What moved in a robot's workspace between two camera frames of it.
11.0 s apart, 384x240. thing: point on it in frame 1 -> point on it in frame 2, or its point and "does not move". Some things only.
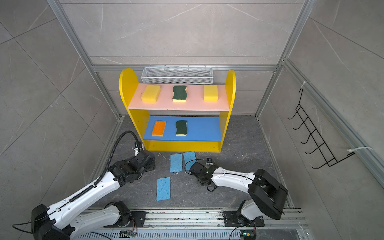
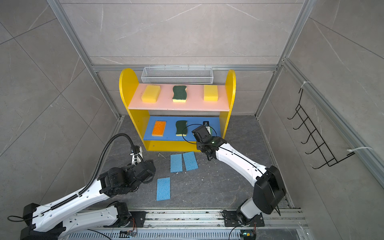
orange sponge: [158, 128] does not move
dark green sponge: [181, 128] does not move
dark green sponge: [179, 94] does not move
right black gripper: [200, 180] -> [199, 146]
